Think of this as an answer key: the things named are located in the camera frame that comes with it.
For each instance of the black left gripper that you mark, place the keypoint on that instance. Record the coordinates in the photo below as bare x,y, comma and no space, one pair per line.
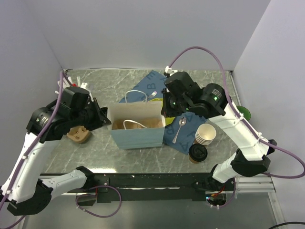
101,119

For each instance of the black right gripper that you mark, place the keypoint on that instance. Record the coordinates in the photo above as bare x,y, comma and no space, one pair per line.
166,110

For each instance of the brown pulp cup carrier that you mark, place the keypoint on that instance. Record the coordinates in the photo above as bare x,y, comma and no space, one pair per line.
131,124
79,134

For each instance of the blue white paper bag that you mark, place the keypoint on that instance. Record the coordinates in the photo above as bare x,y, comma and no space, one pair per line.
141,137

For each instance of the stack of brown paper cups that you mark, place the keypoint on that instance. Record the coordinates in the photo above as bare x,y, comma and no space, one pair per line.
205,134

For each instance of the brown paper cup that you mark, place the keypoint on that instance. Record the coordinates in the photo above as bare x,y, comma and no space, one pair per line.
195,160

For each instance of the black cup lid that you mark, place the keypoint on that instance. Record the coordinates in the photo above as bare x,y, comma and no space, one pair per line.
198,150

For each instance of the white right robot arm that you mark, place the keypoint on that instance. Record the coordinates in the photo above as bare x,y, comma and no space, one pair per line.
181,94

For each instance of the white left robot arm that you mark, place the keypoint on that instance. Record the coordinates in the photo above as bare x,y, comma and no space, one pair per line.
24,191

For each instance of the silver spoon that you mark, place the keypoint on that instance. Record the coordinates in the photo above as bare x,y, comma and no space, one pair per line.
182,122

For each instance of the silver fork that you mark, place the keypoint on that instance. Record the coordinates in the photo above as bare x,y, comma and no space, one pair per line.
152,95

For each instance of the blue letter print cloth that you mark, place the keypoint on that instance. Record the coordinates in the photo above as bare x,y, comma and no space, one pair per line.
180,134

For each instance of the floral cream mug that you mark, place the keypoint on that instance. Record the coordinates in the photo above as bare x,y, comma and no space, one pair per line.
245,112

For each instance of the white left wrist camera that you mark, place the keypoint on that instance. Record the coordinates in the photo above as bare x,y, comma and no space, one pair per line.
86,87

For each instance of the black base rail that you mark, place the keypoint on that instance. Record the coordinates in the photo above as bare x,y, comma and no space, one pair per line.
148,186

